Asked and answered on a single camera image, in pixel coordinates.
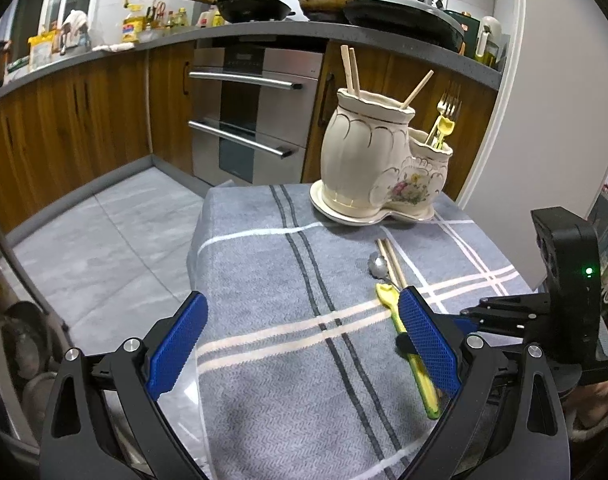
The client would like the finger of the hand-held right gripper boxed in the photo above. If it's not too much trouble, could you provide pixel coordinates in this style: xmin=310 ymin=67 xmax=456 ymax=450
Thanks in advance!
xmin=460 ymin=310 xmax=552 ymax=335
xmin=478 ymin=296 xmax=553 ymax=314

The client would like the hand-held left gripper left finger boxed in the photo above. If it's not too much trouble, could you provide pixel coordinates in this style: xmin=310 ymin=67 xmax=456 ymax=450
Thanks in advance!
xmin=38 ymin=290 xmax=209 ymax=480

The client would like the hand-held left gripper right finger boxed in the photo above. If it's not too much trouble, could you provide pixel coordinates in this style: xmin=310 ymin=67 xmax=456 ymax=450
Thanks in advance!
xmin=398 ymin=286 xmax=571 ymax=480

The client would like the yellow plastic spoon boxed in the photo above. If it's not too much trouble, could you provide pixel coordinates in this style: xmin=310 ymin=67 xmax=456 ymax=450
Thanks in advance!
xmin=426 ymin=115 xmax=456 ymax=150
xmin=376 ymin=282 xmax=441 ymax=420

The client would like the metal spoon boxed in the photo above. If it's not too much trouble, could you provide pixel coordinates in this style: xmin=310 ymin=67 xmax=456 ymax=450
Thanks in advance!
xmin=367 ymin=253 xmax=401 ymax=292

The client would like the cream ceramic utensil holder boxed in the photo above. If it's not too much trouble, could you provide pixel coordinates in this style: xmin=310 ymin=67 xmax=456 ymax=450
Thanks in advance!
xmin=320 ymin=87 xmax=455 ymax=212

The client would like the metal fork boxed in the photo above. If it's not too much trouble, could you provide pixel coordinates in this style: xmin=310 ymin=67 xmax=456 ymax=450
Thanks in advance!
xmin=446 ymin=82 xmax=463 ymax=120
xmin=428 ymin=96 xmax=451 ymax=145

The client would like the person's right forearm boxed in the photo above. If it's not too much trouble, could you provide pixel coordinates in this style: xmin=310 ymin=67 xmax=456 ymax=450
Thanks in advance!
xmin=568 ymin=332 xmax=608 ymax=443

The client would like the grey plaid cloth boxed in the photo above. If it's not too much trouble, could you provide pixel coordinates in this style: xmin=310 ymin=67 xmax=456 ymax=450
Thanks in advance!
xmin=186 ymin=182 xmax=549 ymax=480

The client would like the cream ceramic saucer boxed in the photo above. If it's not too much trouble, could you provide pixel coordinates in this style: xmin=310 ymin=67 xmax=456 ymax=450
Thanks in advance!
xmin=310 ymin=182 xmax=437 ymax=226

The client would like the narrow wooden base cabinet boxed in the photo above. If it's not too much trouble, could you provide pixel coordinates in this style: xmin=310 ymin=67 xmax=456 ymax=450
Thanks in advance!
xmin=301 ymin=41 xmax=500 ymax=202

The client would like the long wooden base cabinet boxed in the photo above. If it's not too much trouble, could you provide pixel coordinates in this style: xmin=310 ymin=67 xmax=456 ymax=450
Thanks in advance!
xmin=0 ymin=41 xmax=197 ymax=234

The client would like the stainless steel oven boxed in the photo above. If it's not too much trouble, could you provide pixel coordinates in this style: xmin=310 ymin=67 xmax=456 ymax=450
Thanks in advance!
xmin=186 ymin=45 xmax=325 ymax=187

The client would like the white oil dispenser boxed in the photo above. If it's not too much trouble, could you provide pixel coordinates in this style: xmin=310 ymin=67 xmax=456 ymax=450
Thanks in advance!
xmin=476 ymin=15 xmax=505 ymax=69

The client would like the dark green container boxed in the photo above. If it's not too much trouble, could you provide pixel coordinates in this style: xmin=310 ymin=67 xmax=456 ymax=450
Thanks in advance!
xmin=443 ymin=8 xmax=480 ymax=57

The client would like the large black pan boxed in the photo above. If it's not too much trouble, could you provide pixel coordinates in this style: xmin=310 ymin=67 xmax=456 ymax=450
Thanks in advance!
xmin=343 ymin=0 xmax=467 ymax=54

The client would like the grey kitchen countertop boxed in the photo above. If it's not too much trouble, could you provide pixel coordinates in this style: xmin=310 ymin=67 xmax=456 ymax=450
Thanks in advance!
xmin=0 ymin=19 xmax=503 ymax=111

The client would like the yellow cooking oil bottle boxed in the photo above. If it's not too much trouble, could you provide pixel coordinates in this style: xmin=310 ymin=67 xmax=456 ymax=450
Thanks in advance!
xmin=122 ymin=9 xmax=143 ymax=44

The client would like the yellow food bag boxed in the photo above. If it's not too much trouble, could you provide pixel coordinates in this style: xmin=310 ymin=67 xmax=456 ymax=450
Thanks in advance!
xmin=27 ymin=32 xmax=55 ymax=72

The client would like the white hanging towel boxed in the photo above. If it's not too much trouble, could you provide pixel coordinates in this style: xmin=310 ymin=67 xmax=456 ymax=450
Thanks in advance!
xmin=61 ymin=9 xmax=90 ymax=52

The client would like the black wok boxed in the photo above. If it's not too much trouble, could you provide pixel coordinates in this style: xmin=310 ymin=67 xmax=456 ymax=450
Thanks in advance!
xmin=178 ymin=0 xmax=295 ymax=24

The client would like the kitchen window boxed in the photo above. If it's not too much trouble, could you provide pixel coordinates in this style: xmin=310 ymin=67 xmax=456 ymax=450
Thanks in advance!
xmin=38 ymin=0 xmax=71 ymax=32

